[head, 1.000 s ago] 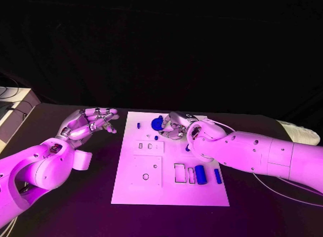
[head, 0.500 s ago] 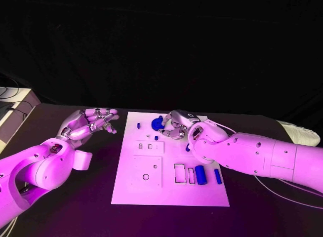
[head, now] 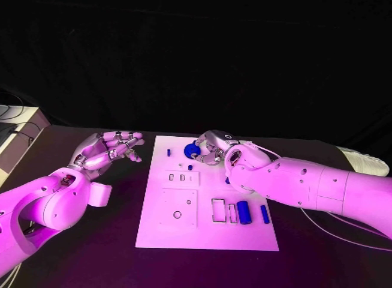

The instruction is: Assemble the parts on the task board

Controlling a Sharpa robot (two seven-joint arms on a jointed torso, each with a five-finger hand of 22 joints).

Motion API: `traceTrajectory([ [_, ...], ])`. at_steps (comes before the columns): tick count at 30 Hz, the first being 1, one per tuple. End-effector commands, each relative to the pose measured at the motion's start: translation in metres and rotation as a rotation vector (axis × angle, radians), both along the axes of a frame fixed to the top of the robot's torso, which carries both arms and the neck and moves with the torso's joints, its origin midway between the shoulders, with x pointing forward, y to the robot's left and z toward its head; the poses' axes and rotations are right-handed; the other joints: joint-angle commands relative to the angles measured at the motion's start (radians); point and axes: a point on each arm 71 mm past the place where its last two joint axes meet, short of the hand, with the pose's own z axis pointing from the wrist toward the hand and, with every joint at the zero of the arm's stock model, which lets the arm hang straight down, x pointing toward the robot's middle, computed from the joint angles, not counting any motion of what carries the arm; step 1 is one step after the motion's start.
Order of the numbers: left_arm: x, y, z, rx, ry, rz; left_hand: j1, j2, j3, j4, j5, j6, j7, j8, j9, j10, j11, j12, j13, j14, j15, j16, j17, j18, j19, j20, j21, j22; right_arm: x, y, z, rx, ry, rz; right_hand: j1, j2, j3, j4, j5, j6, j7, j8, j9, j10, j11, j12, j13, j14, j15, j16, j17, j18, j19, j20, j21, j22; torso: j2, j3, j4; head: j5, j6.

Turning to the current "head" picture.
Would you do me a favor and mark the white ribbed cloth bundle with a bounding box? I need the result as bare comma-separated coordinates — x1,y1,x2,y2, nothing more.
335,145,391,178

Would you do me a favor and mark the white task board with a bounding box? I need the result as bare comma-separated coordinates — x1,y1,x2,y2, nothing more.
134,135,280,251

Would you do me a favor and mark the thick blue cylinder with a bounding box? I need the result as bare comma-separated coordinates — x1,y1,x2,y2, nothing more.
237,200,253,225

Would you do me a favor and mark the white desk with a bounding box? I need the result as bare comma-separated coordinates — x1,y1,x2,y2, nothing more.
0,103,51,199

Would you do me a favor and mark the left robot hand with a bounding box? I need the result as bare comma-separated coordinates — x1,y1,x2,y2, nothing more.
68,130,146,181

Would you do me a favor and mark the white cable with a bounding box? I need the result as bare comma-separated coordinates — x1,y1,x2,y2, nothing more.
0,263,23,288
299,207,392,254
325,211,392,242

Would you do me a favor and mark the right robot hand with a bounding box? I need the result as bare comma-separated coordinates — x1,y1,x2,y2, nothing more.
193,130,254,166

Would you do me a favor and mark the blue gear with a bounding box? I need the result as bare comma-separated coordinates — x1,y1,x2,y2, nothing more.
183,140,202,160

